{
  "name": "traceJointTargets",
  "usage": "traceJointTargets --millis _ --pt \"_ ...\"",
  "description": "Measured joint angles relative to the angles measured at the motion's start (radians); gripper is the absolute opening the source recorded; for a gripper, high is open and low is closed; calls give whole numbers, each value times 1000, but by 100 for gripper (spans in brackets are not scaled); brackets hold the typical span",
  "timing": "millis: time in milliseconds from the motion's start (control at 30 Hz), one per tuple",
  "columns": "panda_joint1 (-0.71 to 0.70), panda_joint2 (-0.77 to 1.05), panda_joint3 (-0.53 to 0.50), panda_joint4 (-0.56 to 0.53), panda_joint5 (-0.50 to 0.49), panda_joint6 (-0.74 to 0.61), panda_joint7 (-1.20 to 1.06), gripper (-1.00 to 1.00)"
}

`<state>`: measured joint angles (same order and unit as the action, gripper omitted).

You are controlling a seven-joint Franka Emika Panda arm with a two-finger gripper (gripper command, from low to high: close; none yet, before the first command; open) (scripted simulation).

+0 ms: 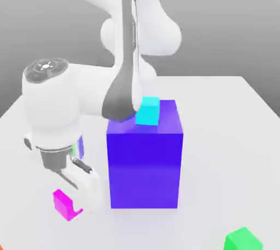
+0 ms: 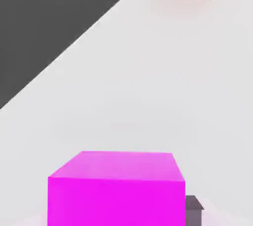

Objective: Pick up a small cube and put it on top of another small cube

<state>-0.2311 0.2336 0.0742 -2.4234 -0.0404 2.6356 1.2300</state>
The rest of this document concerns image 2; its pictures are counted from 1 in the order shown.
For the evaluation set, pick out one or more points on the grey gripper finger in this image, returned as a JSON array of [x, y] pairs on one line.
[[192, 212]]

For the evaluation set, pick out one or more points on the small magenta cube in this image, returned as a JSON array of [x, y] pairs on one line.
[[116, 200]]

